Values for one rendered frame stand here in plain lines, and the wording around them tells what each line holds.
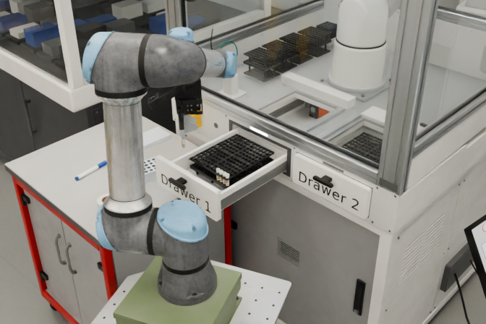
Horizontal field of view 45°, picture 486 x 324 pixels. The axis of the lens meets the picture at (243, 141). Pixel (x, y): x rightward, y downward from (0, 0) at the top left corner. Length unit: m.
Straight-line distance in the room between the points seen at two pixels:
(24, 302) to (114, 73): 1.75
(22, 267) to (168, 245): 1.70
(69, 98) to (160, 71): 1.27
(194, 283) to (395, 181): 0.65
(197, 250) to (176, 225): 0.09
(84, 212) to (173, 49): 0.89
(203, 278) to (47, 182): 0.88
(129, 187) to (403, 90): 0.74
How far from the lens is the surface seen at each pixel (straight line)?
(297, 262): 2.26
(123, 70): 1.29
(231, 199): 1.84
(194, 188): 1.83
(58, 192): 2.13
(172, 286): 1.50
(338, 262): 2.08
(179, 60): 1.27
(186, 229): 1.39
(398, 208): 1.79
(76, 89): 2.50
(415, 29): 1.54
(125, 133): 1.35
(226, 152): 1.99
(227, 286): 1.56
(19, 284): 2.97
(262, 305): 1.65
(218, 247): 2.35
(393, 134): 1.68
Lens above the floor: 1.96
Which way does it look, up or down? 31 degrees down
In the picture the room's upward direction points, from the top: straight up
